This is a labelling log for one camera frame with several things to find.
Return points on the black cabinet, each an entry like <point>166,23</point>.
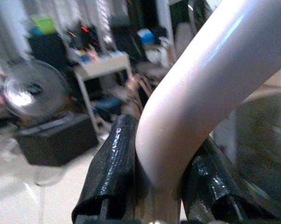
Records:
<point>48,50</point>

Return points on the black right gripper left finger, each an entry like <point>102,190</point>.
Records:
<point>112,163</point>

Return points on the black box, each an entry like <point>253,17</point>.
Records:
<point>57,140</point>

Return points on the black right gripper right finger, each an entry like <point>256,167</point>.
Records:
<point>214,184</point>

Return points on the white side table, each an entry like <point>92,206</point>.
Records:
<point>103,77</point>

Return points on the blue and white box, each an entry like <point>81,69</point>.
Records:
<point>147,37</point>

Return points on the green box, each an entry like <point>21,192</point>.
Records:
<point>44,25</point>

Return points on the round silver floor fan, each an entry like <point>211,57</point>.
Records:
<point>35,89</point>

